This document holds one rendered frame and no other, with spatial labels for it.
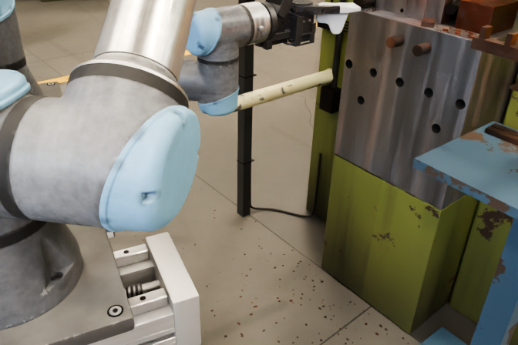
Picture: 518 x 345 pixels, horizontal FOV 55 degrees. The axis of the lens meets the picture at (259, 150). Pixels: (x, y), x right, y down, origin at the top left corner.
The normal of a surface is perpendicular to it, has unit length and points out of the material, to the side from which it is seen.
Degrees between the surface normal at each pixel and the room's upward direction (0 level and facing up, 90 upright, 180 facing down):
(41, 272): 72
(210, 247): 0
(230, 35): 90
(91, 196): 83
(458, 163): 0
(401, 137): 90
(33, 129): 33
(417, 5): 90
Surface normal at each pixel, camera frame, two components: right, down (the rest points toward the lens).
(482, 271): -0.77, 0.29
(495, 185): 0.03, -0.87
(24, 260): 0.72, 0.07
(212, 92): -0.15, 0.48
